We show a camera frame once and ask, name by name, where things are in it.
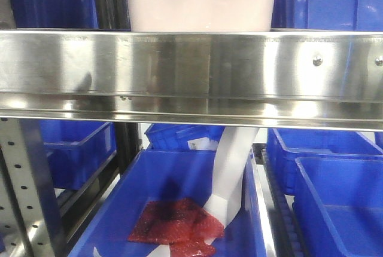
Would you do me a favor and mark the blue bin lower back centre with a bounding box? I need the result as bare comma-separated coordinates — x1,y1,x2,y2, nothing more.
145,123,225,151

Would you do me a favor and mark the blue bin lower right back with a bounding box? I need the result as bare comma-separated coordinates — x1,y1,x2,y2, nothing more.
266,128,382,195

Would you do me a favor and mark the blue bin lower left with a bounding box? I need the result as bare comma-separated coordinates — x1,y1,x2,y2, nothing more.
39,120,116,190

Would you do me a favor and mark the blue bin upper right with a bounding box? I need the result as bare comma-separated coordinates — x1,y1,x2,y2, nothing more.
272,0,382,31

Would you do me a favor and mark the blue bin lower right front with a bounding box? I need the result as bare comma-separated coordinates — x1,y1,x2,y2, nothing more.
293,157,382,256

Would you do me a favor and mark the perforated steel shelf upright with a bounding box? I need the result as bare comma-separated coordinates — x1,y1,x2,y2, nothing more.
1,117,66,256

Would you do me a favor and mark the red bubble wrap sheet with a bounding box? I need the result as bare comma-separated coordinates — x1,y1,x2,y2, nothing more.
127,198,224,256

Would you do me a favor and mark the stainless steel shelf rail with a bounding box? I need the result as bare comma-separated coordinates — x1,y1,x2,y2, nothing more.
1,30,382,131

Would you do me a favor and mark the black roller track rail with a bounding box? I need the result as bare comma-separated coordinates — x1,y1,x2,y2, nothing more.
253,143,306,256

